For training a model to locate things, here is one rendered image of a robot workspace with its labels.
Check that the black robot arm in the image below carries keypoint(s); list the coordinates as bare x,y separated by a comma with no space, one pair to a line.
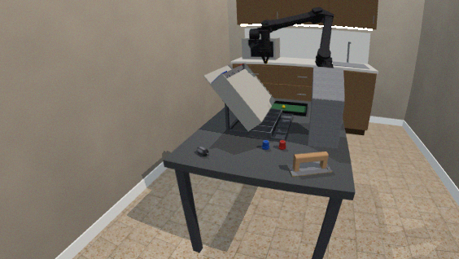
314,16

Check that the red plug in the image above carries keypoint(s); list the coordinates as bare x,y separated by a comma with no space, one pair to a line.
282,145

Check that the blue plug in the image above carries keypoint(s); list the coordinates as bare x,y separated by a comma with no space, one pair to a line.
265,145

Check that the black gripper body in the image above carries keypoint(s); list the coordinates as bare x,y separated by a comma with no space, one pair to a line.
266,46

